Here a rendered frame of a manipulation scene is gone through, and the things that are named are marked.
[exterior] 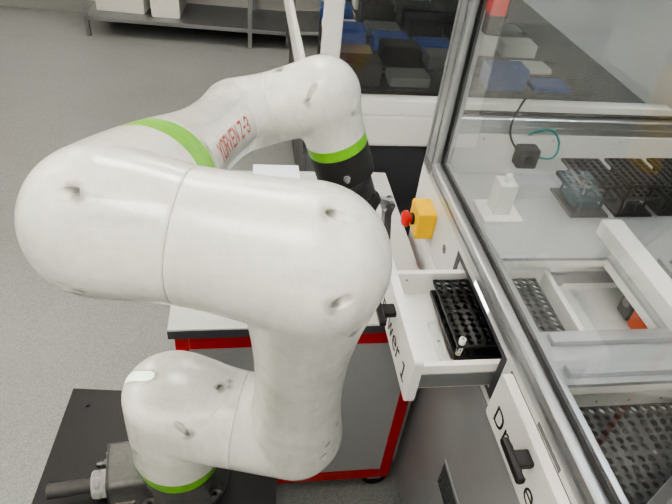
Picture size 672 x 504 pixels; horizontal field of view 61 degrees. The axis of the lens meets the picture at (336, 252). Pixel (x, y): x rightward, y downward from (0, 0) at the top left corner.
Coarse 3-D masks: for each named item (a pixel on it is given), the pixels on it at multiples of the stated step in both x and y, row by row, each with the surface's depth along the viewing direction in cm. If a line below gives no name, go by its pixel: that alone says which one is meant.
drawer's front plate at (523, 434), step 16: (512, 384) 94; (496, 400) 98; (512, 400) 92; (496, 416) 98; (512, 416) 92; (528, 416) 89; (496, 432) 98; (512, 432) 92; (528, 432) 87; (528, 448) 87; (544, 448) 85; (544, 464) 83; (512, 480) 92; (528, 480) 87; (544, 480) 82; (544, 496) 82; (560, 496) 80
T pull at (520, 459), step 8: (504, 440) 88; (504, 448) 87; (512, 448) 87; (512, 456) 86; (520, 456) 86; (528, 456) 86; (512, 464) 85; (520, 464) 85; (528, 464) 85; (512, 472) 84; (520, 472) 84; (520, 480) 83
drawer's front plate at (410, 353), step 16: (400, 288) 109; (400, 304) 106; (400, 320) 104; (400, 336) 104; (416, 336) 100; (400, 352) 105; (416, 352) 97; (400, 368) 105; (416, 368) 96; (400, 384) 105; (416, 384) 99
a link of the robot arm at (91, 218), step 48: (96, 144) 42; (144, 144) 45; (192, 144) 52; (48, 192) 39; (96, 192) 39; (144, 192) 40; (48, 240) 39; (96, 240) 39; (144, 240) 39; (96, 288) 41; (144, 288) 41
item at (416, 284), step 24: (408, 288) 121; (432, 288) 122; (456, 288) 123; (432, 312) 118; (432, 360) 108; (456, 360) 101; (480, 360) 102; (432, 384) 103; (456, 384) 104; (480, 384) 105
